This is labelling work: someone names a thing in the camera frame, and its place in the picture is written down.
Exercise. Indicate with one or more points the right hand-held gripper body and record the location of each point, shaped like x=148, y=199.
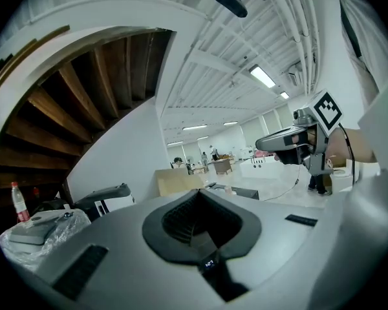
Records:
x=326, y=111

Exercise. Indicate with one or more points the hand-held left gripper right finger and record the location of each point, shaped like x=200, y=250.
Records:
x=294, y=244

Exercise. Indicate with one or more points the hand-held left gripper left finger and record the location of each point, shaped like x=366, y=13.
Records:
x=123, y=237

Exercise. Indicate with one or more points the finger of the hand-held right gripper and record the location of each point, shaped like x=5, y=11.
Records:
x=289, y=157
x=275, y=142

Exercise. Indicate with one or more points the person's right forearm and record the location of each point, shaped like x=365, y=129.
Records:
x=355, y=147

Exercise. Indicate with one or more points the white box with black dots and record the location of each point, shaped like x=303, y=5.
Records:
x=262, y=170

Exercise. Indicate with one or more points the white and black air purifier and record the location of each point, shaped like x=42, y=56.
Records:
x=116, y=202

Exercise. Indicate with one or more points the ceiling light panel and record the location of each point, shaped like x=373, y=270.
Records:
x=284, y=94
x=262, y=76
x=194, y=127
x=202, y=138
x=230, y=123

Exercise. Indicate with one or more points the brown wooden cabinet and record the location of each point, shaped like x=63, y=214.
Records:
x=222, y=166

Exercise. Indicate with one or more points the black table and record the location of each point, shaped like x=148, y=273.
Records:
x=242, y=193

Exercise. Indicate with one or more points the person's light shirt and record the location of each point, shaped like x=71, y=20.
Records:
x=384, y=134

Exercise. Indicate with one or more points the pink body wash bottle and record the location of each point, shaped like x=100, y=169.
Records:
x=228, y=189

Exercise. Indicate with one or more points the open cardboard box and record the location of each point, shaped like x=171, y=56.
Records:
x=178, y=181

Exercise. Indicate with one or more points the plastic-wrapped appliance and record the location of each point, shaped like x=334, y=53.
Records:
x=35, y=237

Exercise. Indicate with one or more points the white ceiling pipes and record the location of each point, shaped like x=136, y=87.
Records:
x=297, y=27

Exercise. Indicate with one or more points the red label water bottle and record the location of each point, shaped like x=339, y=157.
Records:
x=19, y=202

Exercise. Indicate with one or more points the wooden staircase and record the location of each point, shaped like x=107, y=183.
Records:
x=68, y=108

